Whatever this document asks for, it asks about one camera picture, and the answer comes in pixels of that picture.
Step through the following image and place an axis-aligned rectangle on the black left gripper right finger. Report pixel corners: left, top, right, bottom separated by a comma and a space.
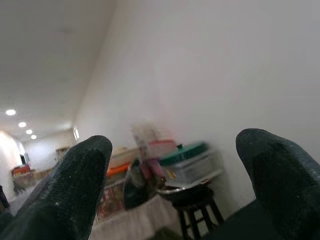
235, 128, 320, 240

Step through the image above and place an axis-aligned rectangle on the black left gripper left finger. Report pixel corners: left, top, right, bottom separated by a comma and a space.
0, 135, 113, 240

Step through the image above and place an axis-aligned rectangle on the clear box orange lid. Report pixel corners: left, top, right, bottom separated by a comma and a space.
106, 147, 132, 178

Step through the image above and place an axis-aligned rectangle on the black bag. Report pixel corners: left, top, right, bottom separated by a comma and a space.
124, 159, 151, 210

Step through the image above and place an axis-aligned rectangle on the beige cloth covered table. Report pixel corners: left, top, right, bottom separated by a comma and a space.
88, 174, 183, 240

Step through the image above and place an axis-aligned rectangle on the clear plastic storage box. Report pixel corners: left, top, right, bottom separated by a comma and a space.
159, 141, 213, 185

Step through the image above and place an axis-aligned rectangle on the black metal basin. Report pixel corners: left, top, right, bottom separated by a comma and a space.
156, 181, 216, 203

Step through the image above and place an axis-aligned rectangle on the clear box red lid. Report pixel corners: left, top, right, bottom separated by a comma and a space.
147, 139, 176, 161

